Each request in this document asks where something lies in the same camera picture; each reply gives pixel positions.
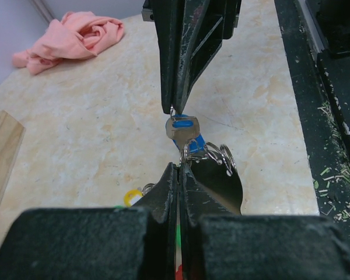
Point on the blue tag key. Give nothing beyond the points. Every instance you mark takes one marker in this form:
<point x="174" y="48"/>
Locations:
<point x="184" y="131"/>

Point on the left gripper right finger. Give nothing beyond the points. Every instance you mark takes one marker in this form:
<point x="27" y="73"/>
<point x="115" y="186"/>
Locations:
<point x="265" y="248"/>

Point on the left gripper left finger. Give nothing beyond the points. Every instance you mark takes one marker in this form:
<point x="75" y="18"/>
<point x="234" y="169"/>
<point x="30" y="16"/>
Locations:
<point x="60" y="243"/>

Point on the yellow key tag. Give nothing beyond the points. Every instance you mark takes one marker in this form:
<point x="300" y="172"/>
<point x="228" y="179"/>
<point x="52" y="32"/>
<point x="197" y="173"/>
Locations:
<point x="132" y="197"/>

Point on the wooden clothes rack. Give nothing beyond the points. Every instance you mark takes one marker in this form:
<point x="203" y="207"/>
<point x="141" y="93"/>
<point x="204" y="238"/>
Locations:
<point x="11" y="137"/>

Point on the pink cloth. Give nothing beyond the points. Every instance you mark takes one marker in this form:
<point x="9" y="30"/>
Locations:
<point x="77" y="36"/>

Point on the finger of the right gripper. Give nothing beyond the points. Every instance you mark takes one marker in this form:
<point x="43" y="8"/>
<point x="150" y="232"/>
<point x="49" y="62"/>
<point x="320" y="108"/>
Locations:
<point x="204" y="26"/>
<point x="168" y="19"/>

